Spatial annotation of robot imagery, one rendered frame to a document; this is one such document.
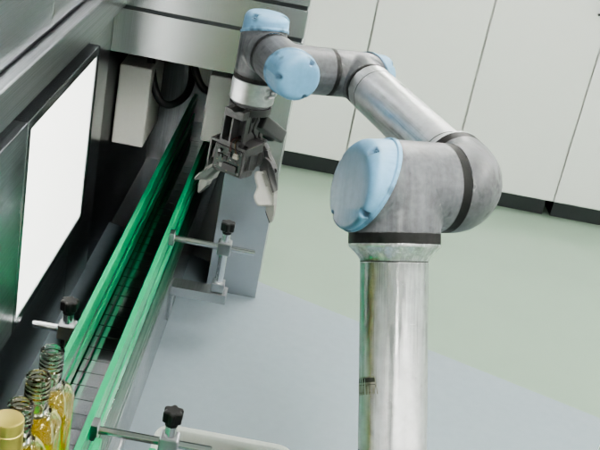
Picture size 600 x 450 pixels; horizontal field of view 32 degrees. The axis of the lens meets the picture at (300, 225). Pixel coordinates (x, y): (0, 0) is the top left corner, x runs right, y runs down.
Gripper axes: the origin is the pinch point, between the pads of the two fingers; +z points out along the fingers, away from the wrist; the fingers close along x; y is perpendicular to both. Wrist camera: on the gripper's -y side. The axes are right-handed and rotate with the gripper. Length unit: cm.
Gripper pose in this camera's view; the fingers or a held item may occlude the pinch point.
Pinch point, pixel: (236, 207)
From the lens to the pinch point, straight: 184.8
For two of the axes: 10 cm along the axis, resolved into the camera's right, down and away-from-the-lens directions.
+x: 8.6, 3.6, -3.6
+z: -2.0, 8.9, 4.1
